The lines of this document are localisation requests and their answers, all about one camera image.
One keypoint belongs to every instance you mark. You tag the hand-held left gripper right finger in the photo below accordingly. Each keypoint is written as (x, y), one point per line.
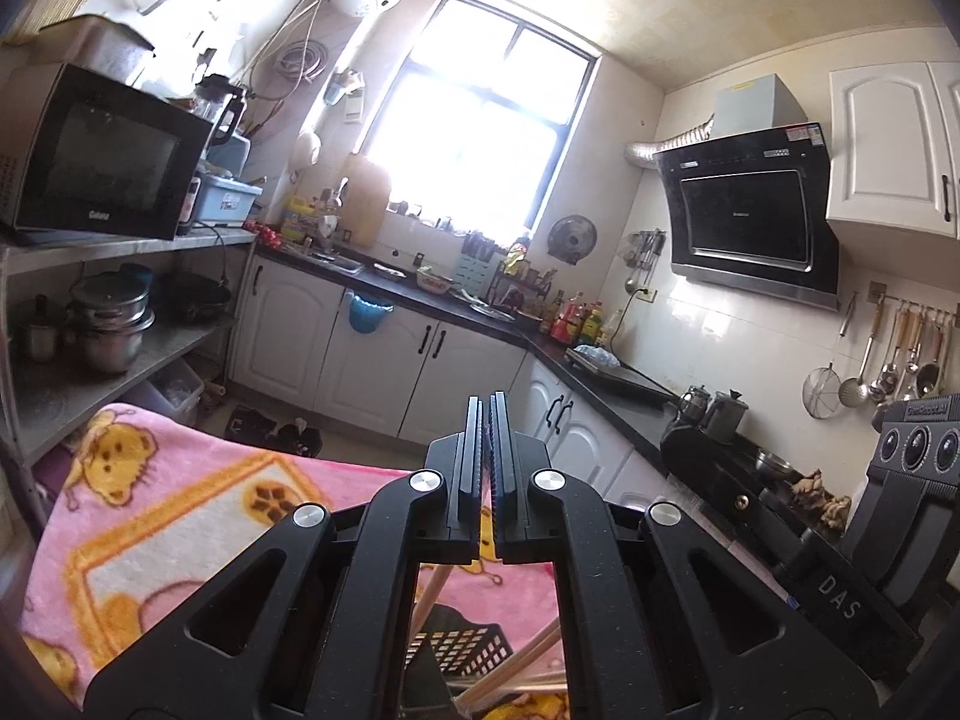
(514, 480)

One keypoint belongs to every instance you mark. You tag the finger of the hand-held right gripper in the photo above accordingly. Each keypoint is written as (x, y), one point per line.
(720, 469)

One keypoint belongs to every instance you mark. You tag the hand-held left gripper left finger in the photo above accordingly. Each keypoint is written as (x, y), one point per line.
(469, 480)

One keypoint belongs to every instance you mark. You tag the green plastic utensil basket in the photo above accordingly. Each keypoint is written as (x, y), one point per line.
(457, 645)

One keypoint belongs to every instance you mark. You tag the dark steel pot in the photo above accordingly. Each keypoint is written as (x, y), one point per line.
(726, 416)

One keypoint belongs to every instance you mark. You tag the steel bowl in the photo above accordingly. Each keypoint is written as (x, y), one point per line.
(776, 463)

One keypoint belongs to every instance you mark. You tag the small steel kettle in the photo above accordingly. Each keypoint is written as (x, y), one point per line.
(694, 405)

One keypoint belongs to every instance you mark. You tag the ginger root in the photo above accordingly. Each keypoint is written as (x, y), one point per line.
(821, 502)

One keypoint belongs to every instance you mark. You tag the black cooktop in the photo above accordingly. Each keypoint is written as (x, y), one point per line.
(622, 379)

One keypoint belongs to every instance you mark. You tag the black kitchen countertop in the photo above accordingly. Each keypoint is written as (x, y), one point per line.
(547, 349)

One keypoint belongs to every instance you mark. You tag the steel ladle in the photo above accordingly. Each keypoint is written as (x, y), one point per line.
(855, 390)

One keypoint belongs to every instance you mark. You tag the white base cabinets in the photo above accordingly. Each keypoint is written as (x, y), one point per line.
(375, 367)

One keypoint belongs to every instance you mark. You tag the row of hanging spoons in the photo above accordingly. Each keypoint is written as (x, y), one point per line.
(911, 360)

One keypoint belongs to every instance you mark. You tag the yellow oil bottle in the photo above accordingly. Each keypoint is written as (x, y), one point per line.
(592, 322)

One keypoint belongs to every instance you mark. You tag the black spice rack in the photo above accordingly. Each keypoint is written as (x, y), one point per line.
(525, 300)

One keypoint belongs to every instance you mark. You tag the blue hanging bin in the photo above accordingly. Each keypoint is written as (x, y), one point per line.
(369, 313)

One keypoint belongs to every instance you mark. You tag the bowl of food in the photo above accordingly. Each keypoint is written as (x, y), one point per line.
(435, 281)

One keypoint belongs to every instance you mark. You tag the dark shoes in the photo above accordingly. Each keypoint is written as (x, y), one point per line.
(270, 431)

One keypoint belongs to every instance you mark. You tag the pale green knife block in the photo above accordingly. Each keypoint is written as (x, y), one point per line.
(476, 266)

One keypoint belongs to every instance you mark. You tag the hanging kitchen tools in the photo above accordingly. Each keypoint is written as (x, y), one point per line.
(643, 259)

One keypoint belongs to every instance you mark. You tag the black range hood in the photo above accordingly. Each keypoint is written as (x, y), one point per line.
(742, 217)

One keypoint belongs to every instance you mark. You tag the steel sink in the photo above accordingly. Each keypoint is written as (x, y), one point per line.
(337, 262)

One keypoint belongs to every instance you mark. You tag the pink printed blanket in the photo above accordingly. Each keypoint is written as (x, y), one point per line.
(187, 510)

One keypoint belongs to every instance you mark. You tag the wooden cutting board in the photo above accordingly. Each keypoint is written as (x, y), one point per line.
(369, 199)

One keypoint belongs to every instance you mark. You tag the white plastic storage box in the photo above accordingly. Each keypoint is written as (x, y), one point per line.
(176, 390)

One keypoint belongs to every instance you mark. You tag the black wok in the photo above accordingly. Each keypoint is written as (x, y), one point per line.
(195, 298)

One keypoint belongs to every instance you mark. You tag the kitchen window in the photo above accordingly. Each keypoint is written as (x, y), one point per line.
(465, 127)

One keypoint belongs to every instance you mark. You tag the grey-blue plastic box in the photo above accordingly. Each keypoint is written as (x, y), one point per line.
(225, 199)

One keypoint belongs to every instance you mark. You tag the stacked steel pots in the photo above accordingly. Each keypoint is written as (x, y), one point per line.
(112, 330)

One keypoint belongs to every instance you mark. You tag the dark bottle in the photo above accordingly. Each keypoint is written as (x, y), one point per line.
(189, 206)

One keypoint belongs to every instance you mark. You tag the pale blue appliance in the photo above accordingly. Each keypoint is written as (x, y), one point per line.
(232, 151)

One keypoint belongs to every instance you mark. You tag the steel shelf rack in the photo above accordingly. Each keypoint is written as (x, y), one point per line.
(112, 247)

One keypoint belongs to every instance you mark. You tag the small steel pot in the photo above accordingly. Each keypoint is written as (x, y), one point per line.
(34, 326)

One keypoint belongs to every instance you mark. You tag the black microwave oven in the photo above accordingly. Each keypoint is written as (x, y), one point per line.
(105, 157)

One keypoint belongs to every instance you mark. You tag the small wall fan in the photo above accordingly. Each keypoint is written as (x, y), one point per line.
(572, 240)

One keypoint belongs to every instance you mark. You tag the silver exhaust duct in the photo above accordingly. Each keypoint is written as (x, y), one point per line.
(667, 146)

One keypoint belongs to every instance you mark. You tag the white wall cabinet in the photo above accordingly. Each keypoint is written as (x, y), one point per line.
(885, 150)

